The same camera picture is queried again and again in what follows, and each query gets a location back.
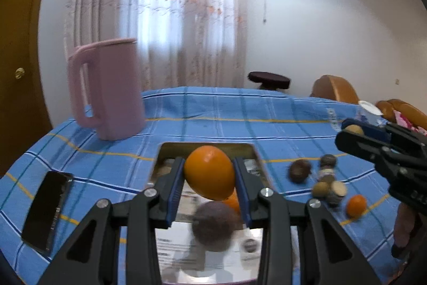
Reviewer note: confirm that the white paper cup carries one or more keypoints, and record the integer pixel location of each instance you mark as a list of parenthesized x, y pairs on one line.
[(368, 112)]

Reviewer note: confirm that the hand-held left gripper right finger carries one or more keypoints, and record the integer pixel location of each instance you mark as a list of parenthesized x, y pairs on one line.
[(242, 189)]

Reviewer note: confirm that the blue plaid tablecloth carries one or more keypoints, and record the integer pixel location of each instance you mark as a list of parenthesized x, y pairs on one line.
[(233, 118)]

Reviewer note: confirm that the metal tray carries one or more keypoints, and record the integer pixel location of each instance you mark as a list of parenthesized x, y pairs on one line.
[(213, 261)]

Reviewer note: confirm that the brass door knob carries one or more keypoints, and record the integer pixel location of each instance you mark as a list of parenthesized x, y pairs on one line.
[(20, 73)]

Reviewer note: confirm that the person's right forearm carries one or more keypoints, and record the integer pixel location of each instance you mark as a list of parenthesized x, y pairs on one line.
[(405, 228)]

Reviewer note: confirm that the wooden door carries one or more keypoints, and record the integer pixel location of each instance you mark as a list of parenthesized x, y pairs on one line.
[(20, 64)]

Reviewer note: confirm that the dark purple passion fruit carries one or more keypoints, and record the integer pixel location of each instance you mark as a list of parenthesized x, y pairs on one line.
[(328, 160), (213, 226), (300, 170)]

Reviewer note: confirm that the floral sheer curtain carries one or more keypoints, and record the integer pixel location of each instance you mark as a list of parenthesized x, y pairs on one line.
[(153, 14)]

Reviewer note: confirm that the pink cloth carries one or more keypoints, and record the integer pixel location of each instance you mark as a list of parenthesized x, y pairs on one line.
[(405, 120)]

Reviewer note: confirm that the brown leather sofa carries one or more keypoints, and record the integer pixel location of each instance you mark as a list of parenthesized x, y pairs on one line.
[(337, 89)]

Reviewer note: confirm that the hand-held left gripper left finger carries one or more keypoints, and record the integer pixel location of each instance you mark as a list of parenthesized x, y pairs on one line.
[(176, 186)]

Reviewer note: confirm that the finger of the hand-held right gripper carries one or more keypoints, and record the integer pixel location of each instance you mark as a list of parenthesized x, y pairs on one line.
[(360, 146), (373, 131)]

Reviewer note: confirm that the pink plastic pitcher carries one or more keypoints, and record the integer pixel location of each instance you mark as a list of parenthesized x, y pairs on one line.
[(106, 88)]

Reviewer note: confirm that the black smartphone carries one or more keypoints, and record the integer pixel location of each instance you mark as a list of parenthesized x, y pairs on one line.
[(46, 210)]

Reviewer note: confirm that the small orange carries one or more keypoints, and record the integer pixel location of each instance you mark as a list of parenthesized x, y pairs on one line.
[(233, 202), (356, 206)]

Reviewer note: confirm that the round dark stool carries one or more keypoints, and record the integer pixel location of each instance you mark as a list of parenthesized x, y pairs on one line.
[(269, 79)]

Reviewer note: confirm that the large orange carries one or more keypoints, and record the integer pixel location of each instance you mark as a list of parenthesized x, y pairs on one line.
[(209, 173)]

